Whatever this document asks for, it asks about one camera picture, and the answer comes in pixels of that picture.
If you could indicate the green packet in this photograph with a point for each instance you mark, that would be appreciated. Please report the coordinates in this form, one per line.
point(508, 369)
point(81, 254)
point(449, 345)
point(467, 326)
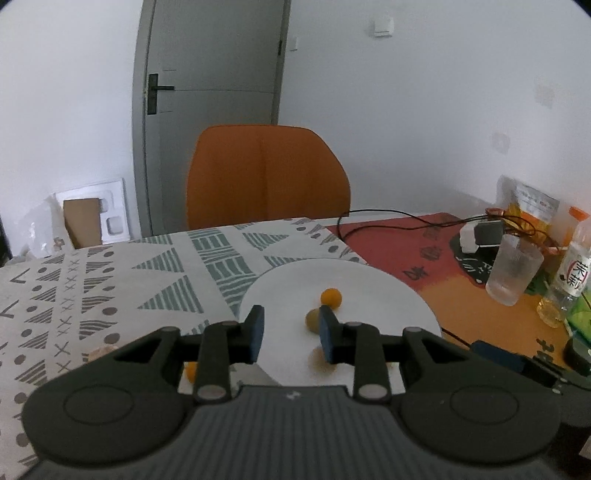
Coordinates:
point(581, 318)

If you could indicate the long peeled pomelo segment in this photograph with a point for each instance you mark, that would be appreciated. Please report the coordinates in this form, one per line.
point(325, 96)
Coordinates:
point(99, 353)

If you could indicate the white foam packaging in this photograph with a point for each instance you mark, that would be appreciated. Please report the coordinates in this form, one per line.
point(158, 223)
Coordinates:
point(113, 203)

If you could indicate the grey small box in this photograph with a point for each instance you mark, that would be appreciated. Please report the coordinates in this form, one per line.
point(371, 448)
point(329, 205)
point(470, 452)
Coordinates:
point(489, 234)

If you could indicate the white round plate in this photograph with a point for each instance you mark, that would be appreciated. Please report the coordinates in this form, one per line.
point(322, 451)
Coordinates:
point(369, 295)

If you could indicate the patterned white green tablecloth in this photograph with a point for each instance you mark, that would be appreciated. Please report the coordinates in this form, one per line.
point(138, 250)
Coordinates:
point(138, 277)

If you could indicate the small tan green fruit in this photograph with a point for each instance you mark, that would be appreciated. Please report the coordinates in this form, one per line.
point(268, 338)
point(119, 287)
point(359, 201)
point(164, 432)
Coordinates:
point(316, 359)

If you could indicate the white wall socket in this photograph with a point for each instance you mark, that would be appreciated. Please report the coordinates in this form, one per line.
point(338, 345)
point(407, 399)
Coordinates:
point(500, 142)

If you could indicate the white power adapter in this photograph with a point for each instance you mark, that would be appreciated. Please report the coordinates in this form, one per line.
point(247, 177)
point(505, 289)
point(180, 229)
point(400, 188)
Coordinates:
point(468, 240)

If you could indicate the clear plastic cup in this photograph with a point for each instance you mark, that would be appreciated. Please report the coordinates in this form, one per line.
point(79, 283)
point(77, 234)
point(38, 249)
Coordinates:
point(515, 270)

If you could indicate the clear bottle orange cap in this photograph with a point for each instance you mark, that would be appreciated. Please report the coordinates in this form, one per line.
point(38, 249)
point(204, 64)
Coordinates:
point(570, 272)

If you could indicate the clear plastic wrap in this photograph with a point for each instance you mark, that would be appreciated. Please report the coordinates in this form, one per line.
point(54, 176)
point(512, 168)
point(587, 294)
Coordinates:
point(39, 226)

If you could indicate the yellow snack bag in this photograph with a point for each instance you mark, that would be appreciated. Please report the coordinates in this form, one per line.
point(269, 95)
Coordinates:
point(531, 207)

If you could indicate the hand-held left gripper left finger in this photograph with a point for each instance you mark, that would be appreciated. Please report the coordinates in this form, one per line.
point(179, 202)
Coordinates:
point(255, 334)

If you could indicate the black round object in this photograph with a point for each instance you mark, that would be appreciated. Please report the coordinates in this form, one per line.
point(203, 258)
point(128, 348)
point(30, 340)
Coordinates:
point(579, 354)

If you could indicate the brown cardboard box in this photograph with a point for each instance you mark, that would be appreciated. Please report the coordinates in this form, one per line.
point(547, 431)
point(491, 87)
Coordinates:
point(83, 221)

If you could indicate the grey door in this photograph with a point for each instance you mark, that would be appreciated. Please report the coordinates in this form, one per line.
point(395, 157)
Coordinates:
point(207, 60)

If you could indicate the white light switch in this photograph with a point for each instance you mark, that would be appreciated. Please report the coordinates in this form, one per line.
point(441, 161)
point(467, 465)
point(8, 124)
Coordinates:
point(383, 25)

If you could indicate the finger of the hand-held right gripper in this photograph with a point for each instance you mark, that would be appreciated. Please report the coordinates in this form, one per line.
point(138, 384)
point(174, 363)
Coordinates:
point(498, 354)

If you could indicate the orange chair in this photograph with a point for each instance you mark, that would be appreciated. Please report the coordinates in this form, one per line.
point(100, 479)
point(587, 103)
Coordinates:
point(268, 180)

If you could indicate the small orange kumquat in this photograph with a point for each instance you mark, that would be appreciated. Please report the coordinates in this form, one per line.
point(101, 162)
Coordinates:
point(331, 297)
point(190, 372)

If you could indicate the red orange printed mat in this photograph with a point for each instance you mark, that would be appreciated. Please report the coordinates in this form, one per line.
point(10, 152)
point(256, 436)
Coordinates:
point(406, 249)

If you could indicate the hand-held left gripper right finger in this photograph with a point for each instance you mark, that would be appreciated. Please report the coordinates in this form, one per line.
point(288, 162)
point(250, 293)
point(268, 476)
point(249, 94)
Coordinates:
point(326, 337)

